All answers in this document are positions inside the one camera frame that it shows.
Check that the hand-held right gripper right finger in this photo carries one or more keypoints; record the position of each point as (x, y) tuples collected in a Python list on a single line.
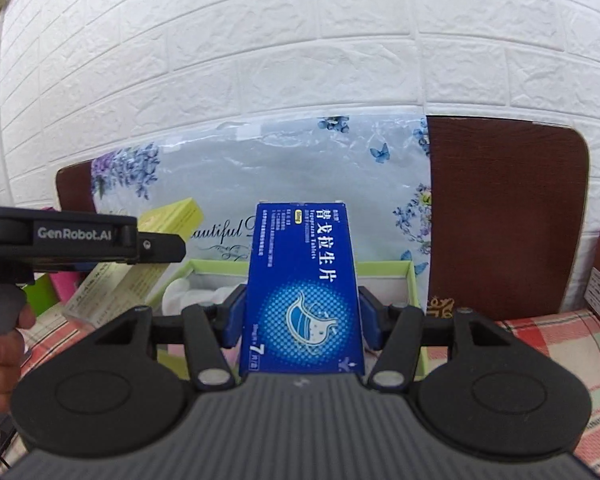
[(372, 320)]

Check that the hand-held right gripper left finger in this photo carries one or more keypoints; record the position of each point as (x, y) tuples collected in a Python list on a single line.
[(232, 315)]

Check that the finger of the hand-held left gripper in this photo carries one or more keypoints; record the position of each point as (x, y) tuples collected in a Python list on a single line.
[(162, 249)]

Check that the pale yellow-green long box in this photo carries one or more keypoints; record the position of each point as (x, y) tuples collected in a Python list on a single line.
[(180, 215)]

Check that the white work glove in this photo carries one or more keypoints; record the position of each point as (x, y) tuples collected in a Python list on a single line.
[(180, 295)]

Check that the light green cardboard box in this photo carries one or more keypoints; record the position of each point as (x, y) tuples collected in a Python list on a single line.
[(415, 285)]

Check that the blue and white medicine box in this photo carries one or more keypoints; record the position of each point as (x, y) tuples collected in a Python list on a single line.
[(300, 285)]

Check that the person's left hand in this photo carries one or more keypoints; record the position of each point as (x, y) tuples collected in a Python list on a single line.
[(0, 370)]

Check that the pink thermos bottle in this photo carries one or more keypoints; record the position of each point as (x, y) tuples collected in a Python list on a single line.
[(65, 287)]

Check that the green tissue box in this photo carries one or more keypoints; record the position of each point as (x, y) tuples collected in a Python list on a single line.
[(42, 297)]

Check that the floral plastic bedding package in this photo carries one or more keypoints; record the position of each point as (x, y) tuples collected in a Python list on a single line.
[(280, 170)]

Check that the brown wooden headboard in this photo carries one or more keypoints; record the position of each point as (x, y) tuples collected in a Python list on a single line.
[(505, 210)]

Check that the plaid blanket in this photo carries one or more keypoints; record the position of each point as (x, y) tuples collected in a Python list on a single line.
[(555, 340)]

